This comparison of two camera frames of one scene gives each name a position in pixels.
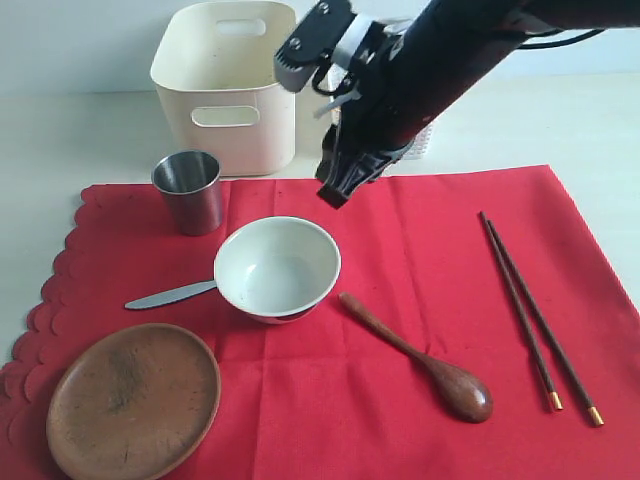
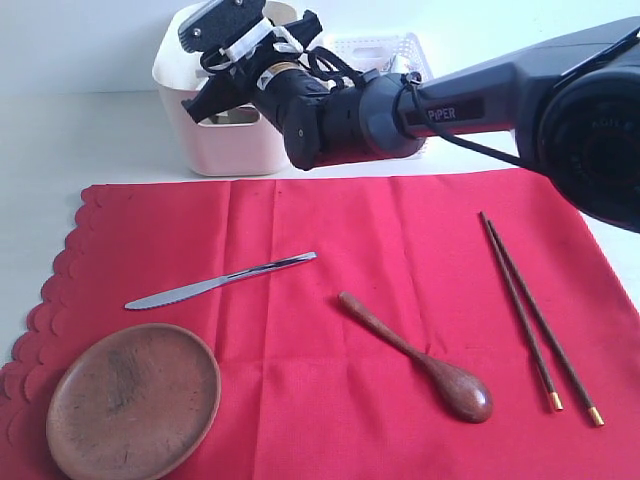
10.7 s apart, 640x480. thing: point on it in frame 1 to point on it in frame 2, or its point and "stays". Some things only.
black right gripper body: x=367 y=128 to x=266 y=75
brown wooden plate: x=133 y=404 stays
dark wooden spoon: x=461 y=391 stays
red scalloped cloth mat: x=464 y=325 stays
